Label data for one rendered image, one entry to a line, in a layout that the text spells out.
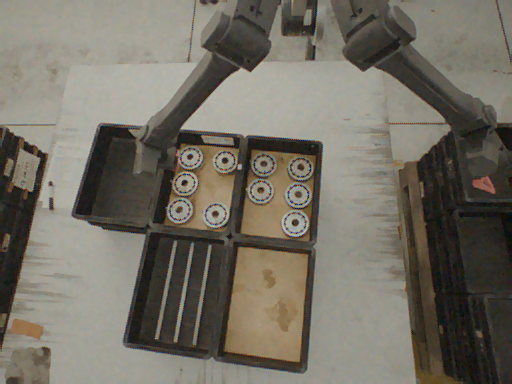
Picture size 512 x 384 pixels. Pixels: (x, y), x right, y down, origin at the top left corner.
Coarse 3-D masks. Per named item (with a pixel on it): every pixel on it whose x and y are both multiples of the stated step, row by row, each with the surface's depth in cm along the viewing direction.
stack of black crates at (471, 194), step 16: (496, 128) 158; (448, 144) 163; (432, 160) 178; (448, 160) 162; (464, 160) 163; (432, 176) 180; (448, 176) 161; (464, 176) 161; (496, 176) 160; (432, 192) 179; (448, 192) 161; (464, 192) 148; (480, 192) 158; (496, 192) 157; (432, 208) 179; (448, 208) 163; (464, 208) 157; (480, 208) 156; (496, 208) 155
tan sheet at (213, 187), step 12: (204, 156) 133; (180, 168) 132; (204, 168) 132; (204, 180) 130; (216, 180) 130; (228, 180) 130; (204, 192) 129; (216, 192) 128; (228, 192) 128; (204, 204) 127; (228, 204) 127; (216, 216) 125; (204, 228) 124
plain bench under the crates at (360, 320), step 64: (128, 64) 166; (192, 64) 163; (320, 64) 160; (64, 128) 156; (192, 128) 152; (256, 128) 151; (320, 128) 149; (384, 128) 147; (320, 192) 140; (384, 192) 138; (64, 256) 137; (128, 256) 136; (320, 256) 132; (384, 256) 130; (64, 320) 129; (320, 320) 124; (384, 320) 123
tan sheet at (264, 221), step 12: (252, 156) 132; (276, 156) 132; (288, 156) 132; (312, 156) 131; (300, 168) 130; (252, 180) 129; (276, 180) 129; (288, 180) 128; (312, 180) 128; (276, 192) 127; (312, 192) 126; (252, 204) 126; (276, 204) 126; (252, 216) 125; (264, 216) 125; (276, 216) 124; (252, 228) 123; (264, 228) 123; (276, 228) 123
